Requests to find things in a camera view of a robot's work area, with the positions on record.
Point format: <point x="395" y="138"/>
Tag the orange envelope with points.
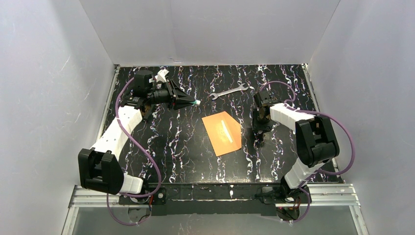
<point x="217" y="137"/>

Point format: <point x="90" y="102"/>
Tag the tan letter paper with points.
<point x="228" y="135"/>

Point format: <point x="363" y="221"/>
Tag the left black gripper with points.
<point x="173" y="94"/>

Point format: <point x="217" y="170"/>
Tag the silver open-end wrench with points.
<point x="241" y="87"/>

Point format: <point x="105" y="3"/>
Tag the aluminium front frame rail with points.
<point x="217" y="209"/>

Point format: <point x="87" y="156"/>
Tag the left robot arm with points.
<point x="99" y="168"/>

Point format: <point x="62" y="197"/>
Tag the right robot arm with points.
<point x="316" y="144"/>

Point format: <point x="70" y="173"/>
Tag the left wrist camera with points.
<point x="162" y="76"/>

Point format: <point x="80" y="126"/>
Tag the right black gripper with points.
<point x="259" y="129"/>

